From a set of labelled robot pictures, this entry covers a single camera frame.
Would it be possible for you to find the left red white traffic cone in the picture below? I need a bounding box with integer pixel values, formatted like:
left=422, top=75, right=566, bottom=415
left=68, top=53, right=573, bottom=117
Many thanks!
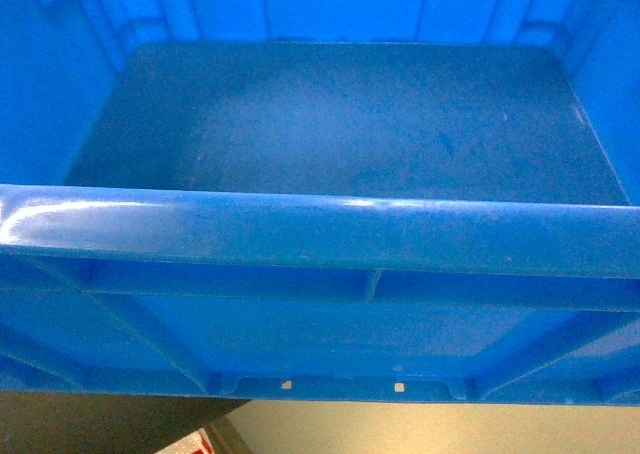
left=158, top=416, right=252, bottom=454

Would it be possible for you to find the blue plastic crate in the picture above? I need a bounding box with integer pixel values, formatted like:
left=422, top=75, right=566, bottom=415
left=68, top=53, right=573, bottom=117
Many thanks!
left=1, top=0, right=639, bottom=406

